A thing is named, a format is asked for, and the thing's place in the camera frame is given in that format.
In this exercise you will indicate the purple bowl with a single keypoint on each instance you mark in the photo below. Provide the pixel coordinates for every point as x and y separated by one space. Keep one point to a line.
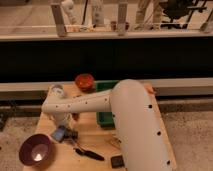
35 149

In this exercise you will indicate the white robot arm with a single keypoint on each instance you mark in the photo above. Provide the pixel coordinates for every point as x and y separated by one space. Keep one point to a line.
140 128

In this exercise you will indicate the bunch of dark grapes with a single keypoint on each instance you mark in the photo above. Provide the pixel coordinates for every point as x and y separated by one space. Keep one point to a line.
75 116

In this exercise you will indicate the blue sponge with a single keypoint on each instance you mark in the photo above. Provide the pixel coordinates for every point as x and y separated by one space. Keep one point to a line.
58 134

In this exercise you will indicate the green plastic tray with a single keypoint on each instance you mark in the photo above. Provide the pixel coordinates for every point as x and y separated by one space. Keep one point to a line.
105 119

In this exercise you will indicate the orange bowl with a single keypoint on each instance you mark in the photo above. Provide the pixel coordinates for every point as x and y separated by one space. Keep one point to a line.
84 82

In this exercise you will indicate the wooden board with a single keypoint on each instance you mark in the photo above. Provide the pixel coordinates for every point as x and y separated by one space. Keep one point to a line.
90 136

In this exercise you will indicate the black handled brush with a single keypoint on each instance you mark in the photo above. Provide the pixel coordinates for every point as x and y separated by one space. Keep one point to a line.
72 139

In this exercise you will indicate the orange carrot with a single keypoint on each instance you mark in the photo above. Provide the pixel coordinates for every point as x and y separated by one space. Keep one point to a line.
150 89

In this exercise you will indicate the black office chair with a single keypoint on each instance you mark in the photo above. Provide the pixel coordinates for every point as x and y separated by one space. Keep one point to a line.
175 9

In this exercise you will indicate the yellow banana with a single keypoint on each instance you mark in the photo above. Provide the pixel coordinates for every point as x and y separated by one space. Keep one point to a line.
114 141

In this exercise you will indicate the black rectangular eraser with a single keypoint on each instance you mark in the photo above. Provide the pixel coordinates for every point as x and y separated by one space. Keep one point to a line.
117 161

